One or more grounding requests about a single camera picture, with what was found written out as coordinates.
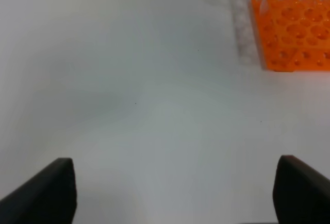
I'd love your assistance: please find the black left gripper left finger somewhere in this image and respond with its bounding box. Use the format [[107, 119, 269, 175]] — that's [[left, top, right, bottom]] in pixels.
[[1, 158, 77, 223]]

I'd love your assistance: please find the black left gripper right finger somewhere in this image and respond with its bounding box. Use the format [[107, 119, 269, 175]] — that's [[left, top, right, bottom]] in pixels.
[[273, 155, 329, 224]]

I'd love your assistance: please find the orange test tube rack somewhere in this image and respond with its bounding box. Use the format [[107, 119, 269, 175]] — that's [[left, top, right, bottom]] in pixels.
[[251, 0, 329, 72]]

